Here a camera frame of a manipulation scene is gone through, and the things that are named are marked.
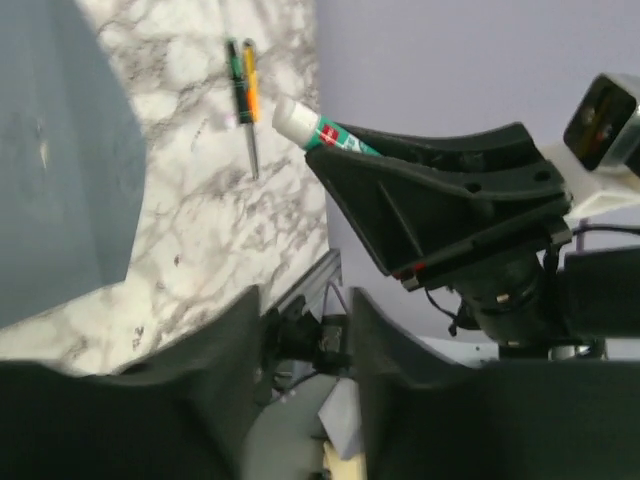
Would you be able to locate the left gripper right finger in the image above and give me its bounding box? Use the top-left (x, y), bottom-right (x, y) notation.
top-left (350, 289), bottom-right (639, 479)

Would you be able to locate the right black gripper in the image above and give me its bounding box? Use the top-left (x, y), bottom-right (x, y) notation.
top-left (305, 122), bottom-right (572, 288)

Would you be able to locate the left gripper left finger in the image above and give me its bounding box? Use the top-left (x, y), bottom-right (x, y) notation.
top-left (1, 287), bottom-right (261, 479)

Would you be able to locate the green white glue stick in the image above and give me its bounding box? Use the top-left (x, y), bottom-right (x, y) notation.
top-left (272, 96), bottom-right (380, 155)

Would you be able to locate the grey paper envelope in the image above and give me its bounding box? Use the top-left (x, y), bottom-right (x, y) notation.
top-left (1, 1), bottom-right (146, 326)

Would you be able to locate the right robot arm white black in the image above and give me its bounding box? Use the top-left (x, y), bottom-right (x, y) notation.
top-left (306, 123), bottom-right (639, 350)

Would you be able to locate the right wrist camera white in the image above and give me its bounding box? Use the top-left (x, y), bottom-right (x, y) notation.
top-left (563, 73), bottom-right (639, 219)

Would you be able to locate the green handled screwdriver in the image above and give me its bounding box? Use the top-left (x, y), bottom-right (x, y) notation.
top-left (225, 38), bottom-right (252, 124)

